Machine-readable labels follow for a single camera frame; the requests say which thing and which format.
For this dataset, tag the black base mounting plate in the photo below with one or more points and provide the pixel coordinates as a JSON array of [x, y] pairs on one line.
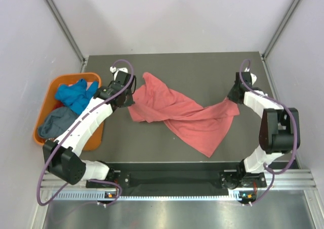
[[183, 182]]

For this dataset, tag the grey blue t shirt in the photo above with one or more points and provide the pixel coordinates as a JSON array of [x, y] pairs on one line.
[[56, 123]]

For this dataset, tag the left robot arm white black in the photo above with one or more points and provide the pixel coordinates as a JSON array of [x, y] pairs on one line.
[[62, 155]]

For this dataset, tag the aluminium frame post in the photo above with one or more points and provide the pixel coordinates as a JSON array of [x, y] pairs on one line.
[[280, 28], [66, 32]]

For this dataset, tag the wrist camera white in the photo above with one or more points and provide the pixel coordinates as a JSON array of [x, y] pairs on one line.
[[114, 70], [253, 76]]

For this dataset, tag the pink t shirt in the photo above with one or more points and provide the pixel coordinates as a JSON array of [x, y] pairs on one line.
[[202, 128]]

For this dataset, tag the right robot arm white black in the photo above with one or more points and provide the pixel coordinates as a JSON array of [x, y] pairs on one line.
[[279, 130]]

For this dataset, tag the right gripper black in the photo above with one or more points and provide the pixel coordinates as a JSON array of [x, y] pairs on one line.
[[230, 96]]

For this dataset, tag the slotted cable duct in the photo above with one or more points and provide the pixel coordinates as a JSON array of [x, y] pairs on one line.
[[110, 196]]

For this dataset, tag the orange plastic bin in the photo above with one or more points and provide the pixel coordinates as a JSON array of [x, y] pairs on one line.
[[50, 103]]

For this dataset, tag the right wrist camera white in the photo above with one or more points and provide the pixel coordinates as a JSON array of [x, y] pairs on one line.
[[253, 76]]

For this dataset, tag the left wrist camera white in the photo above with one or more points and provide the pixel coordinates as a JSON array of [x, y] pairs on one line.
[[114, 70]]

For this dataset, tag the right aluminium frame post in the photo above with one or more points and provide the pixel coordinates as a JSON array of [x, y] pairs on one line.
[[280, 28]]

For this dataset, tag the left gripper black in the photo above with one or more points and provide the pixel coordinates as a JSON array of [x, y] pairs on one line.
[[129, 101]]

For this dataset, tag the left aluminium frame post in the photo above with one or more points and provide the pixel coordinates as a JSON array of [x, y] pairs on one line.
[[66, 32]]

